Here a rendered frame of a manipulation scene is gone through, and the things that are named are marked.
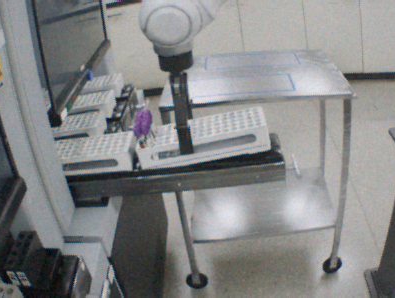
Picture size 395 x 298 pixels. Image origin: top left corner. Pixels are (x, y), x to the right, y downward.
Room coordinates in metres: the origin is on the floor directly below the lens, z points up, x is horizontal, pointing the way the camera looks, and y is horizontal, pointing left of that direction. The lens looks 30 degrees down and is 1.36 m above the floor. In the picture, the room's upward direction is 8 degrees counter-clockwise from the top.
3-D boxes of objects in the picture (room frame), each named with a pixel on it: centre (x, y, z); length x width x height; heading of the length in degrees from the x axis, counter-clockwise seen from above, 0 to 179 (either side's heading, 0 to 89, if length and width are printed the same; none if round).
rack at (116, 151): (0.95, 0.30, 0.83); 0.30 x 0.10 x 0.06; 85
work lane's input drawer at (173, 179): (0.94, 0.12, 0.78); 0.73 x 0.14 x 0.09; 85
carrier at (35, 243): (0.55, 0.34, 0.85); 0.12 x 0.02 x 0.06; 175
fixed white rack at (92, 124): (1.11, 0.39, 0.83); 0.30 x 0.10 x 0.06; 85
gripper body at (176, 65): (0.93, 0.02, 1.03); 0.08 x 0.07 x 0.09; 175
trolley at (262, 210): (1.40, -0.24, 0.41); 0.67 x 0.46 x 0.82; 83
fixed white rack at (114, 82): (1.42, 0.37, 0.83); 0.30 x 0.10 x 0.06; 85
